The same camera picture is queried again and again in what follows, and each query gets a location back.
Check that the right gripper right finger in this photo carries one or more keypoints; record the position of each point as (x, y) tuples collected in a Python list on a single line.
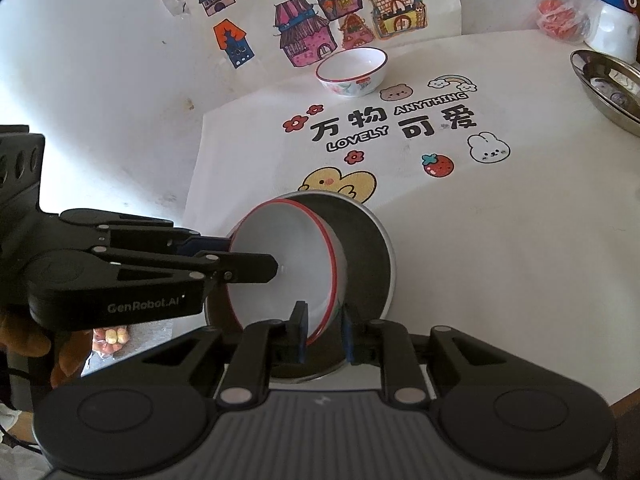
[(388, 346)]

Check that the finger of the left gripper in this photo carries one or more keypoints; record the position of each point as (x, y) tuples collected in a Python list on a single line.
[(141, 234), (122, 267)]

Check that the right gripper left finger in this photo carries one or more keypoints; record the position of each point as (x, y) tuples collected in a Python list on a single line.
[(251, 355)]

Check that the deep stainless steel bowl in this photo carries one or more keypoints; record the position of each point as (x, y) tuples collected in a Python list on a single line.
[(371, 278)]

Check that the red-rimmed white ceramic bowl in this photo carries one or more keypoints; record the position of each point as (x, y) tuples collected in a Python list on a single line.
[(312, 266)]

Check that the floral white ceramic bowl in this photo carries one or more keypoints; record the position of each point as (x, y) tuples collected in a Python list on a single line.
[(352, 73)]

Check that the steel plate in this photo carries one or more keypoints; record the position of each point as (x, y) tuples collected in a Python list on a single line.
[(612, 86)]

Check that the bag of fruit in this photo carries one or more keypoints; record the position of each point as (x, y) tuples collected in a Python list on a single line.
[(108, 341)]

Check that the white printed tablecloth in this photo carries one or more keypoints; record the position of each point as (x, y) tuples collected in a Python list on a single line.
[(511, 202)]

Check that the houses drawing paper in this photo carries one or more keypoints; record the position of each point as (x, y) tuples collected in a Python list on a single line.
[(255, 43)]

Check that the red ball in bag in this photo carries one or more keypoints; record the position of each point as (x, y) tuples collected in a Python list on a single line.
[(557, 19)]

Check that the white blue water bottle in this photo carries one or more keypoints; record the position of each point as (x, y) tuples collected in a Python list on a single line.
[(614, 28)]

